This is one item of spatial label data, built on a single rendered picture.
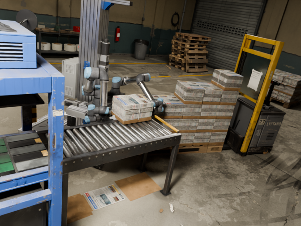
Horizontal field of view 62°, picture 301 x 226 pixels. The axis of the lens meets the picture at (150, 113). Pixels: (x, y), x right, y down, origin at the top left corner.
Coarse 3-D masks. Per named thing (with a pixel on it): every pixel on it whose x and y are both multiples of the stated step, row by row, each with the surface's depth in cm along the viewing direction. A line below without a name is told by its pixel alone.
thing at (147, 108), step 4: (132, 96) 290; (136, 96) 291; (140, 96) 293; (144, 96) 295; (140, 100) 281; (144, 100) 283; (148, 100) 285; (144, 104) 275; (148, 104) 279; (152, 104) 283; (144, 108) 278; (148, 108) 282; (152, 108) 285; (144, 112) 280; (148, 112) 285; (144, 116) 283; (148, 116) 287
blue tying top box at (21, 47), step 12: (12, 24) 170; (0, 36) 136; (12, 36) 139; (24, 36) 143; (0, 48) 138; (12, 48) 142; (24, 48) 145; (0, 60) 141; (12, 60) 145; (24, 60) 148
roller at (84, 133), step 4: (80, 128) 249; (80, 132) 248; (84, 132) 243; (84, 136) 240; (88, 136) 237; (88, 140) 233; (92, 140) 231; (92, 144) 227; (96, 144) 226; (96, 148) 222; (100, 148) 220
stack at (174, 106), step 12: (156, 96) 366; (168, 96) 375; (168, 108) 349; (180, 108) 355; (192, 108) 361; (204, 108) 368; (216, 108) 375; (156, 120) 349; (168, 120) 356; (180, 120) 363; (192, 120) 369; (204, 120) 377; (204, 132) 387
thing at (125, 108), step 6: (114, 96) 279; (120, 96) 282; (126, 96) 287; (114, 102) 280; (120, 102) 268; (126, 102) 269; (132, 102) 272; (114, 108) 282; (120, 108) 271; (126, 108) 263; (132, 108) 267; (120, 114) 273; (126, 114) 266; (132, 114) 272; (126, 120) 270
